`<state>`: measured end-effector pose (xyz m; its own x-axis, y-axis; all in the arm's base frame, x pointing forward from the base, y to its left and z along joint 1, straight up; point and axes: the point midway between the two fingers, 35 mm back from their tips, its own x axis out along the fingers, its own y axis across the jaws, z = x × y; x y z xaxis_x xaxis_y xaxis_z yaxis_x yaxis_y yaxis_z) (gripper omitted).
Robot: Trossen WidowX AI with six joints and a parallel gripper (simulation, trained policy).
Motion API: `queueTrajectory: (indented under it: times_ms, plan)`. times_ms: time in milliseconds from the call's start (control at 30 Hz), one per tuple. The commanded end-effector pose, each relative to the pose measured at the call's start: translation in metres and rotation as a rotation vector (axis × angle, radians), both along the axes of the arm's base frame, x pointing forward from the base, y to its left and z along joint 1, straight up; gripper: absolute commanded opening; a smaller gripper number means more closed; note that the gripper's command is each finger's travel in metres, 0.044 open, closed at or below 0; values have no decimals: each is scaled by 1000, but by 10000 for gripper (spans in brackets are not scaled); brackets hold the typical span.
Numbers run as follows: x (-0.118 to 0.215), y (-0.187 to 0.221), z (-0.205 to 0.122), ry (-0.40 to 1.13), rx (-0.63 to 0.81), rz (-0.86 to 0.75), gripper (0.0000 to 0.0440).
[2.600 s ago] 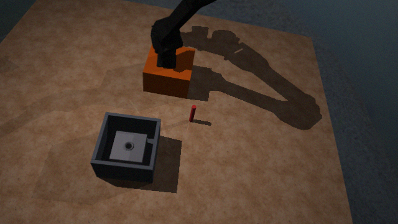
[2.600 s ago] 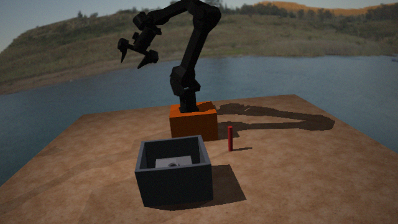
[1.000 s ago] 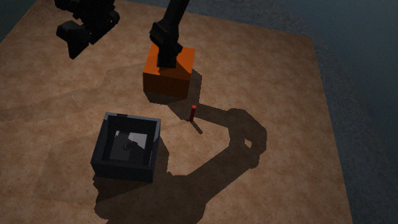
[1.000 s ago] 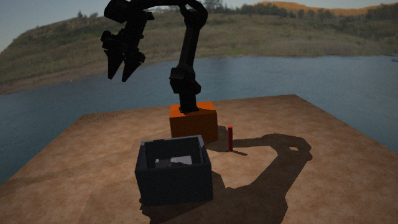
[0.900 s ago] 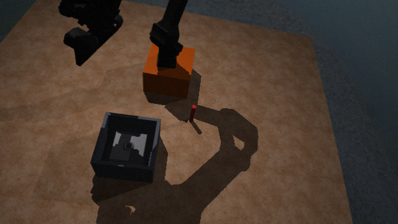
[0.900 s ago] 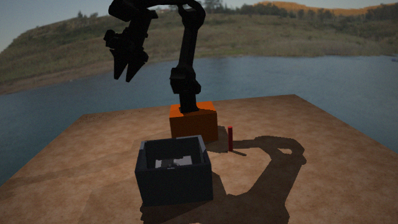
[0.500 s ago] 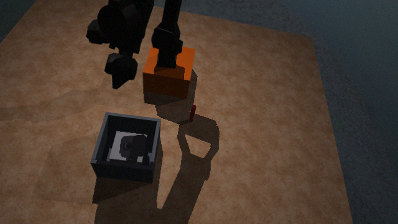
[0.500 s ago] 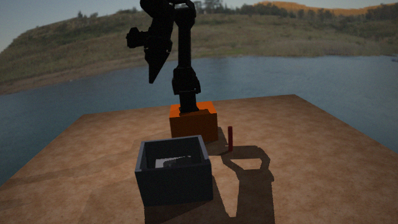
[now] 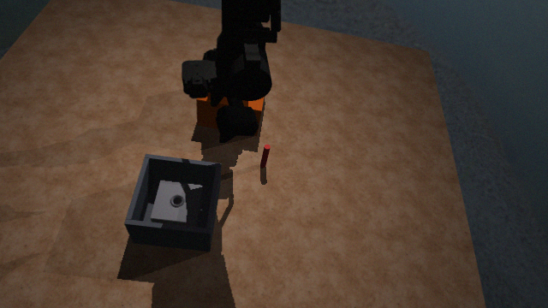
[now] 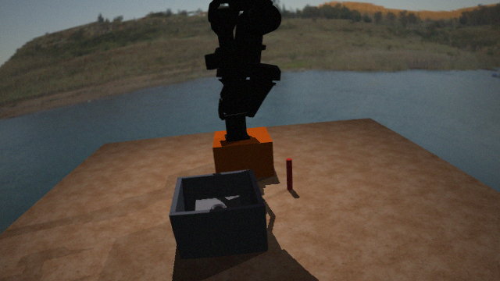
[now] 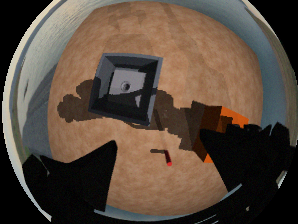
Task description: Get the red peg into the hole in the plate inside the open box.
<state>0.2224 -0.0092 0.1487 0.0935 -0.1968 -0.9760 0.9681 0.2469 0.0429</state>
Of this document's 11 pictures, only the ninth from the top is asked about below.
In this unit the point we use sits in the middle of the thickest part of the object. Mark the dark red peg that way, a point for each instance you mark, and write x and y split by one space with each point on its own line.
265 156

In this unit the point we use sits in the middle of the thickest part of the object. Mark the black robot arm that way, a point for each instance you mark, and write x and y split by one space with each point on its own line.
242 42

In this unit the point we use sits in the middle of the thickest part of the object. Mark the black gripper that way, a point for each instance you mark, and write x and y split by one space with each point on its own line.
234 119

